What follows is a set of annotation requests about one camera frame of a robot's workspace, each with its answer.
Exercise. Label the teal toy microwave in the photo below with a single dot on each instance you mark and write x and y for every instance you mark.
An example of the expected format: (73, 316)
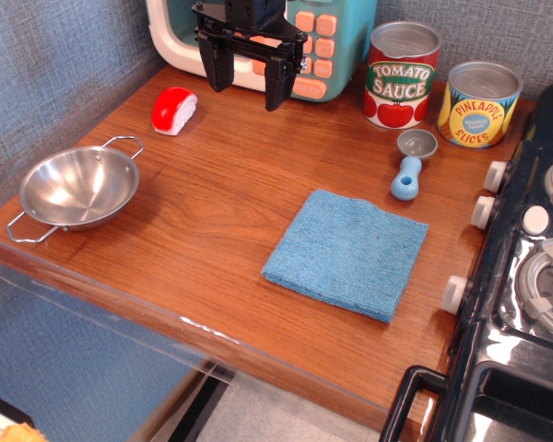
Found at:
(338, 41)

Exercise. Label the tomato sauce toy can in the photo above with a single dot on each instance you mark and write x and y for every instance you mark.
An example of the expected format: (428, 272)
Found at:
(400, 71)

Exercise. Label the blue grey toy spoon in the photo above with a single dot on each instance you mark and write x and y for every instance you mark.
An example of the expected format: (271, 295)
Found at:
(416, 147)

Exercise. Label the white round stove button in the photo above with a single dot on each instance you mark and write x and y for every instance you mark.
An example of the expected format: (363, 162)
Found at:
(535, 220)

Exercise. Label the stainless steel two-handled bowl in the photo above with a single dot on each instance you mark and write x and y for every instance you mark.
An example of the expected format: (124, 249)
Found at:
(81, 187)

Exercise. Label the black oven door handle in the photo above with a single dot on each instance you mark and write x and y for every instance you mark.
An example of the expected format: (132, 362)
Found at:
(415, 379)

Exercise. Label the grey front stove burner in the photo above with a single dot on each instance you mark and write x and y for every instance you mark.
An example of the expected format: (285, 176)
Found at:
(535, 284)

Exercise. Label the red white toy bun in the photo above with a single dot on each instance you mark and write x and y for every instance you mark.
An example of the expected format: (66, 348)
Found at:
(173, 108)

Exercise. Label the white stove knob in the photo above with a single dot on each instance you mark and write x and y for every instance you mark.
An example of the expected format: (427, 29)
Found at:
(495, 175)
(453, 294)
(482, 212)

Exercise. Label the pineapple slices toy can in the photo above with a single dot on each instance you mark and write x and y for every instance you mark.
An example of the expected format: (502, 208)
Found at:
(478, 103)

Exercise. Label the black toy stove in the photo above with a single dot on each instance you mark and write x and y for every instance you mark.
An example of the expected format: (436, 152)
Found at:
(500, 372)

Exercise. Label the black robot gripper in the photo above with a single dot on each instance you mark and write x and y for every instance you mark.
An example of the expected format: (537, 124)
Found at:
(253, 29)

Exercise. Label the blue folded cloth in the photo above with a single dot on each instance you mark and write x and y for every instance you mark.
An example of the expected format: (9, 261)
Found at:
(347, 253)

